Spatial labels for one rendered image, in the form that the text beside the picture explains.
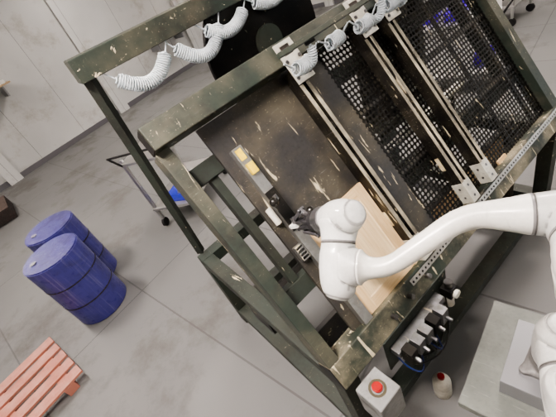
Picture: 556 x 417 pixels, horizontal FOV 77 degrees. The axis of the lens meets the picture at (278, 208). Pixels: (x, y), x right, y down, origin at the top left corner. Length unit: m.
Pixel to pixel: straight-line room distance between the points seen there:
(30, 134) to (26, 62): 1.59
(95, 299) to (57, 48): 7.60
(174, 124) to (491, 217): 1.05
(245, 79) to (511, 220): 1.05
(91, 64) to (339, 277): 1.34
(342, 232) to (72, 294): 3.16
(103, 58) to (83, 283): 2.47
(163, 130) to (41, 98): 8.95
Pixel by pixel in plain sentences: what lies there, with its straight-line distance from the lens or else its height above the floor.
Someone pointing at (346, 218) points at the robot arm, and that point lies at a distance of 0.97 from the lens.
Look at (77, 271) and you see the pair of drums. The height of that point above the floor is 0.61.
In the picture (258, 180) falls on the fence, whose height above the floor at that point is 1.57.
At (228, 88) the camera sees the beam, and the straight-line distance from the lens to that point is 1.47.
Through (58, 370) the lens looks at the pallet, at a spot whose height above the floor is 0.11.
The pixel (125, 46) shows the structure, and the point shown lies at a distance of 1.81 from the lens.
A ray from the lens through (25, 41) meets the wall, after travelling 10.32.
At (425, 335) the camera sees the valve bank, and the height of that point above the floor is 0.75.
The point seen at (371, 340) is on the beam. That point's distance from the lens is 1.68.
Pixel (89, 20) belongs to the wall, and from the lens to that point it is 10.89.
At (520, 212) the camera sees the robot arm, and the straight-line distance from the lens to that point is 0.97.
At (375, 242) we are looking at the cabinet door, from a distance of 1.70.
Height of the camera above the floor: 2.31
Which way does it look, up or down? 36 degrees down
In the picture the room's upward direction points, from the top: 25 degrees counter-clockwise
